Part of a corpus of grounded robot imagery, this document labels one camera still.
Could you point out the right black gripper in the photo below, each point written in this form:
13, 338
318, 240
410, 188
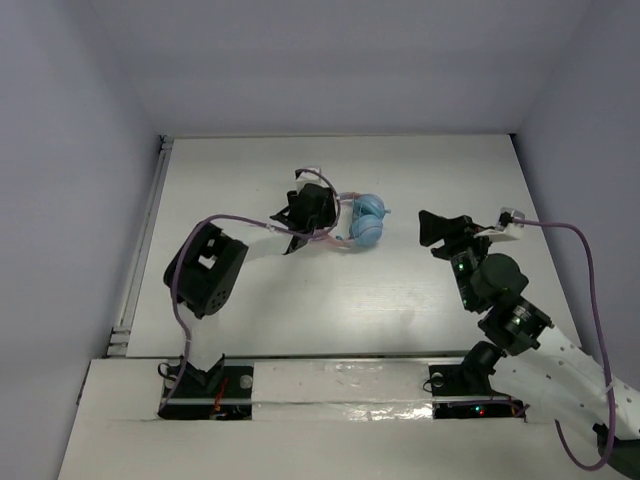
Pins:
435, 227

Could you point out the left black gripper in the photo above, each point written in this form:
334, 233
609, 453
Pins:
298, 215

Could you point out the pink blue cat-ear headphones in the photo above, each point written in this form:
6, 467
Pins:
367, 215

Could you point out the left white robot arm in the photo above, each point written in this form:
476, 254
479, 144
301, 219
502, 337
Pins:
204, 271

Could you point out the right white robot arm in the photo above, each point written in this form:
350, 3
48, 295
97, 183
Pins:
525, 355

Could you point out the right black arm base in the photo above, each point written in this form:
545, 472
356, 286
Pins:
463, 391

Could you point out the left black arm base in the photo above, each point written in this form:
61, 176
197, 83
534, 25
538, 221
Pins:
223, 393

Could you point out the white foam front panel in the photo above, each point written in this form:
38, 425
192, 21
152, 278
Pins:
341, 390

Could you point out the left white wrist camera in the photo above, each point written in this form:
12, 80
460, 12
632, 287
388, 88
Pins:
307, 175

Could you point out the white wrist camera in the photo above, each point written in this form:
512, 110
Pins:
508, 227
307, 175

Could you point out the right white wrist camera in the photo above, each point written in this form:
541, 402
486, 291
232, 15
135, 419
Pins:
508, 227

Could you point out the aluminium rail left edge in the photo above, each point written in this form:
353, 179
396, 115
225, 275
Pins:
121, 331

